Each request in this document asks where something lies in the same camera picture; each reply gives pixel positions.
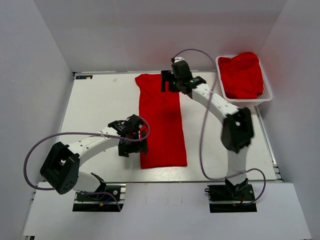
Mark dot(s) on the white plastic basket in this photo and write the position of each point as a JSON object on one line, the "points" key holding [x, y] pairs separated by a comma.
{"points": [[265, 97]]}

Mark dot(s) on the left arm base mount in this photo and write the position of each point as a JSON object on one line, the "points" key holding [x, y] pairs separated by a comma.
{"points": [[110, 201]]}

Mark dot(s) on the small dark table label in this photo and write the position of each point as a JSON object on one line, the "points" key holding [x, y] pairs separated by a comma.
{"points": [[83, 77]]}

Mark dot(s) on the red t shirt pile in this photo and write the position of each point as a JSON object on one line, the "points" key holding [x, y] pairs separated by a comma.
{"points": [[241, 76]]}

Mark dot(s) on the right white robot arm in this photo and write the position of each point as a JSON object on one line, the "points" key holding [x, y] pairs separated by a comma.
{"points": [[237, 126]]}

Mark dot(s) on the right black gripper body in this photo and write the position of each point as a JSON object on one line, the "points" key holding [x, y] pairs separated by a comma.
{"points": [[176, 83]]}

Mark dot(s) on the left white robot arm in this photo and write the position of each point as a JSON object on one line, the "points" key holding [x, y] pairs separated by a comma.
{"points": [[61, 167]]}

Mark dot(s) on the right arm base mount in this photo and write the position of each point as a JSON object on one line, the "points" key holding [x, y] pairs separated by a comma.
{"points": [[221, 200]]}

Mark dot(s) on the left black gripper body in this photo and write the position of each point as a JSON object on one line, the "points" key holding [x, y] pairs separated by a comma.
{"points": [[128, 147]]}

